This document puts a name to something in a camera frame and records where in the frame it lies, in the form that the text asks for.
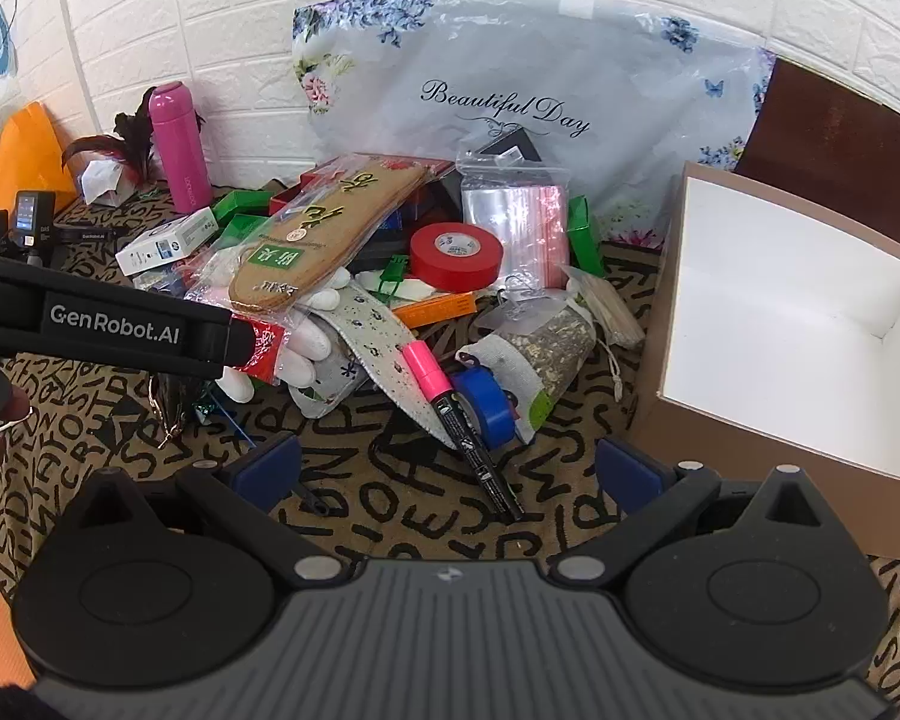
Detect dark feather decoration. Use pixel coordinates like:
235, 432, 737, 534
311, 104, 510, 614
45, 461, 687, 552
61, 86, 205, 192

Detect orange paper bag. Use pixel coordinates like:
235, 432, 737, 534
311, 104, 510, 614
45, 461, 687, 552
0, 101, 80, 230

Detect orange box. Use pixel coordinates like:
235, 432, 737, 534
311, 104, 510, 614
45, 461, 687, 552
391, 292, 477, 329

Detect cardboard box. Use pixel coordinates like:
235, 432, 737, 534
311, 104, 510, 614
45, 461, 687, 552
626, 161, 900, 560

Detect blue tape roll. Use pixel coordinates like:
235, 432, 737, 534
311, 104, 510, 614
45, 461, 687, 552
450, 369, 520, 449

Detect clear zip bag pack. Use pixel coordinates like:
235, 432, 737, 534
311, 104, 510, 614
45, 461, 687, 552
456, 144, 572, 292

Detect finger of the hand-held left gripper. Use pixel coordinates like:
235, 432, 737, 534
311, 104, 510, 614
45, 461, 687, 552
195, 311, 256, 380

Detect white glove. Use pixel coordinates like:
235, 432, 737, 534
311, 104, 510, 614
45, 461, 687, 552
214, 286, 355, 404

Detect dried herb sachet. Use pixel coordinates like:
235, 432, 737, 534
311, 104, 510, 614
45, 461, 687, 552
456, 292, 597, 445

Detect red snack packet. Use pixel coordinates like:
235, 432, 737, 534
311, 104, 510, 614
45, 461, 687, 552
232, 319, 293, 385

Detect white product box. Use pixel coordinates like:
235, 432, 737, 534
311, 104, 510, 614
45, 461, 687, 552
115, 208, 218, 277

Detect red tape roll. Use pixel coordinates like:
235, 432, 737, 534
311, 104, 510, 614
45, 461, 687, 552
409, 222, 505, 292

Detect brown insole pack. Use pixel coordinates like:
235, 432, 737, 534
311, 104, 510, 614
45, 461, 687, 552
184, 154, 440, 316

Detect floral plastic bag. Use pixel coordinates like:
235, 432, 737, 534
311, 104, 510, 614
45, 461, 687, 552
291, 0, 779, 245

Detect pink capped black marker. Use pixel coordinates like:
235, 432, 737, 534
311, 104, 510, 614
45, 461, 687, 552
400, 340, 527, 522

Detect dark brown panel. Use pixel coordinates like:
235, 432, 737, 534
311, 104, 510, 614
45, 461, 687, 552
731, 56, 900, 262

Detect green box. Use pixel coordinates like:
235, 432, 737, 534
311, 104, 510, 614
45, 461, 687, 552
214, 214, 275, 252
214, 189, 277, 220
566, 195, 607, 278

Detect pink thermos bottle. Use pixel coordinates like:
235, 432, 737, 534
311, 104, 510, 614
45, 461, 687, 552
147, 79, 215, 215

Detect green plastic clip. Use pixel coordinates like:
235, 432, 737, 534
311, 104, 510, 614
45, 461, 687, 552
375, 255, 410, 307

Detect black box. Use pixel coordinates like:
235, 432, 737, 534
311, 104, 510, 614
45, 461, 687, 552
472, 127, 545, 166

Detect black printed bar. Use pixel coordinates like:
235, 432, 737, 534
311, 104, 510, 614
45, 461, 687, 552
49, 223, 130, 247

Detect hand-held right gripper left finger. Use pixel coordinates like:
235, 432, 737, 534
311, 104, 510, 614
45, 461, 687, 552
75, 431, 361, 590

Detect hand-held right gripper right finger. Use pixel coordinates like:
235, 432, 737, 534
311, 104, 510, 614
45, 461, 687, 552
547, 435, 833, 590

